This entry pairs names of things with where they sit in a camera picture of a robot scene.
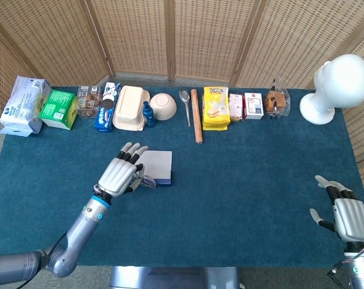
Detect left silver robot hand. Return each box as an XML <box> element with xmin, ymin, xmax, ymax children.
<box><xmin>93</xmin><ymin>142</ymin><xmax>149</xmax><ymax>199</ymax></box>

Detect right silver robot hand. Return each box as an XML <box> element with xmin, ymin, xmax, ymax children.
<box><xmin>309</xmin><ymin>175</ymin><xmax>364</xmax><ymax>243</ymax></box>

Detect eyeglasses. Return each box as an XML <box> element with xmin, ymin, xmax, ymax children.
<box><xmin>136</xmin><ymin>174</ymin><xmax>158</xmax><ymax>189</ymax></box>

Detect blue glasses case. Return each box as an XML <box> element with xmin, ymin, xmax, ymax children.
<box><xmin>136</xmin><ymin>150</ymin><xmax>173</xmax><ymax>187</ymax></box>

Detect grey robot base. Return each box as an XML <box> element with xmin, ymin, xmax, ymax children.
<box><xmin>109</xmin><ymin>266</ymin><xmax>240</xmax><ymax>289</ymax></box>

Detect blue Oreo cookie box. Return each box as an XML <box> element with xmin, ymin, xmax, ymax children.
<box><xmin>94</xmin><ymin>82</ymin><xmax>122</xmax><ymax>134</ymax></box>

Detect blue spray bottle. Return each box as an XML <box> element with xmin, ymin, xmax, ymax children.
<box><xmin>142</xmin><ymin>101</ymin><xmax>157</xmax><ymax>128</ymax></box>

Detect beige lunch container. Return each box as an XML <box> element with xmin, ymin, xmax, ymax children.
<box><xmin>112</xmin><ymin>85</ymin><xmax>151</xmax><ymax>132</ymax></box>

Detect clear plastic snack box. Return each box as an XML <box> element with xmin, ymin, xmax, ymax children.
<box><xmin>77</xmin><ymin>85</ymin><xmax>102</xmax><ymax>119</ymax></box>

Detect beige upturned bowl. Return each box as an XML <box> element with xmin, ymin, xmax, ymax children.
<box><xmin>149</xmin><ymin>93</ymin><xmax>177</xmax><ymax>122</ymax></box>

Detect green tissue pack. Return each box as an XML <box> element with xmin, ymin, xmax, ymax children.
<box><xmin>39</xmin><ymin>89</ymin><xmax>79</xmax><ymax>131</ymax></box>

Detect wooden rolling pin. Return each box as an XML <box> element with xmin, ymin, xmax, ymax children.
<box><xmin>190</xmin><ymin>89</ymin><xmax>204</xmax><ymax>145</ymax></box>

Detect metal spoon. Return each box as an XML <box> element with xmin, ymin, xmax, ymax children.
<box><xmin>178</xmin><ymin>88</ymin><xmax>192</xmax><ymax>128</ymax></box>

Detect blue carpet table cover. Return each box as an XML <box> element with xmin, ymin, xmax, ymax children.
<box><xmin>0</xmin><ymin>86</ymin><xmax>364</xmax><ymax>269</ymax></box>

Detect white blue tissue pack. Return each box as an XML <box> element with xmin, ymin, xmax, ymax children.
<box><xmin>0</xmin><ymin>75</ymin><xmax>52</xmax><ymax>138</ymax></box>

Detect yellow biscuit pack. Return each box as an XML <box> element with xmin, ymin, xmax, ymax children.
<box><xmin>202</xmin><ymin>86</ymin><xmax>231</xmax><ymax>131</ymax></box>

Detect white plate edge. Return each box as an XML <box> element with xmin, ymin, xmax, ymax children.
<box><xmin>299</xmin><ymin>54</ymin><xmax>364</xmax><ymax>125</ymax></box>

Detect clear bag of cookies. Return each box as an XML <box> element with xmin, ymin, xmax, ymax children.
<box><xmin>265</xmin><ymin>76</ymin><xmax>291</xmax><ymax>120</ymax></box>

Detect rattan folding screen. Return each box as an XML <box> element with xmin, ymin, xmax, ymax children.
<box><xmin>0</xmin><ymin>0</ymin><xmax>364</xmax><ymax>196</ymax></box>

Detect white red box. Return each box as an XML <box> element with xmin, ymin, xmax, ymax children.
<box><xmin>243</xmin><ymin>92</ymin><xmax>265</xmax><ymax>120</ymax></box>

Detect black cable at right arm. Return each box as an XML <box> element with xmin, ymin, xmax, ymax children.
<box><xmin>327</xmin><ymin>260</ymin><xmax>351</xmax><ymax>289</ymax></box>

